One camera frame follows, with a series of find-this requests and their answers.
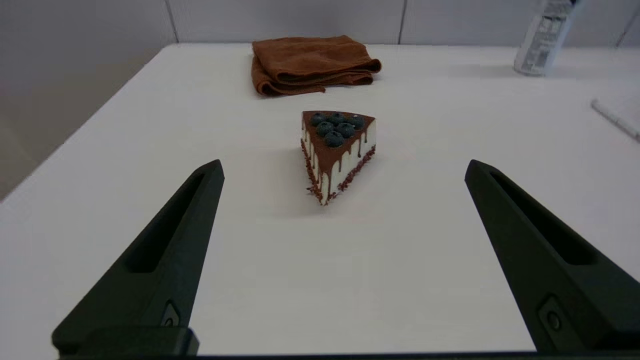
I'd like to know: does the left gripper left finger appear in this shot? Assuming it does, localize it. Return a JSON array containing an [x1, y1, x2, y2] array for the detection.
[[51, 159, 225, 357]]

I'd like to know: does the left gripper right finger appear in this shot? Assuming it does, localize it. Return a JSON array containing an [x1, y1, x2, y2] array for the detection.
[[464, 159, 640, 353]]

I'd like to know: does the chocolate blueberry cake slice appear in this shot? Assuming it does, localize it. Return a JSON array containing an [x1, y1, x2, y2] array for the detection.
[[300, 110, 377, 206]]

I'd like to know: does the brown folded cloth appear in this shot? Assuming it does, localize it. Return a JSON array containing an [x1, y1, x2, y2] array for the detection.
[[251, 35, 382, 97]]

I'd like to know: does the blue and white spray can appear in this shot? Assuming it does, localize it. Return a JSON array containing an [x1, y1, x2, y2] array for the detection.
[[513, 0, 576, 77]]

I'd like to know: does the white pen with dark tip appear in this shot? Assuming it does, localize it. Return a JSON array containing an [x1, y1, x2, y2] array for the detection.
[[591, 95, 640, 142]]

